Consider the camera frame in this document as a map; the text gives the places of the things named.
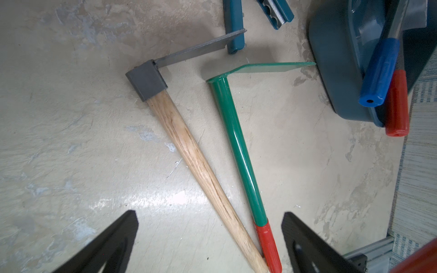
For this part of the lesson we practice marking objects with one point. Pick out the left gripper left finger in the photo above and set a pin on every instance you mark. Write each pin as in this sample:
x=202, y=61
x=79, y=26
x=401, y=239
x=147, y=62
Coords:
x=109, y=252

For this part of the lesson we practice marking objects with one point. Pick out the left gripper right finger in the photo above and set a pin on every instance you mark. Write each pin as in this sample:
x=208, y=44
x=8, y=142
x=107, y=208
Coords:
x=308, y=253

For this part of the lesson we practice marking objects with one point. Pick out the dark hoe with red grip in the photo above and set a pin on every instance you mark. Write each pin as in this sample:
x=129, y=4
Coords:
x=397, y=109

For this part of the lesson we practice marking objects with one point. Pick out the chrome hoe with blue grip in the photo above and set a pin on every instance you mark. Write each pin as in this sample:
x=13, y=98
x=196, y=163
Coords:
x=382, y=64

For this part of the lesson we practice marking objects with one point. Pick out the teal plastic storage box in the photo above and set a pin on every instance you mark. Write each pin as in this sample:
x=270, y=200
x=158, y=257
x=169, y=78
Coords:
x=343, y=35

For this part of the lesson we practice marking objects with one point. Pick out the teal hole punch tool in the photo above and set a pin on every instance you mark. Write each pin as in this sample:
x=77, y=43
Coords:
x=272, y=31

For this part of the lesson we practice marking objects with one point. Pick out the wooden handled hoe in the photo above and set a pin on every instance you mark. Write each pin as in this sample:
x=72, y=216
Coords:
x=151, y=87

